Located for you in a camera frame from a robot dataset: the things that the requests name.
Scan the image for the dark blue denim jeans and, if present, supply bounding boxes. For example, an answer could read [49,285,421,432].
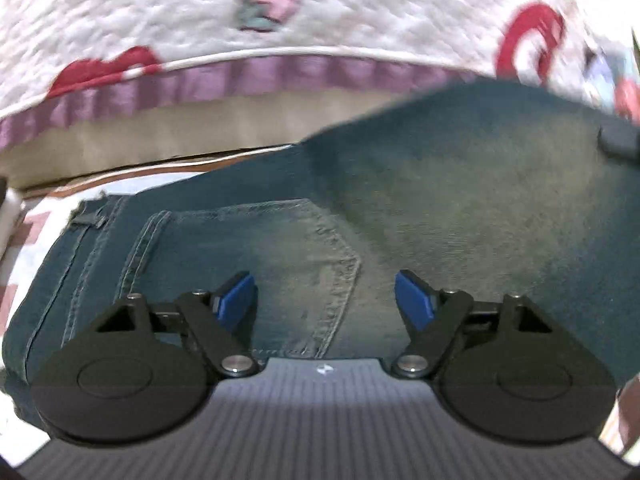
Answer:
[1,80,639,424]

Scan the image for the beige mattress side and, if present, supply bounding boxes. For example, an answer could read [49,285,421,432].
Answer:
[1,89,409,188]

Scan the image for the checkered pink grey blanket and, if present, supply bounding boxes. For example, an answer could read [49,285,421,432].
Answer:
[1,170,195,466]

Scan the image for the white quilted strawberry bedspread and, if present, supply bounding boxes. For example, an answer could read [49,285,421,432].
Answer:
[1,0,639,148]

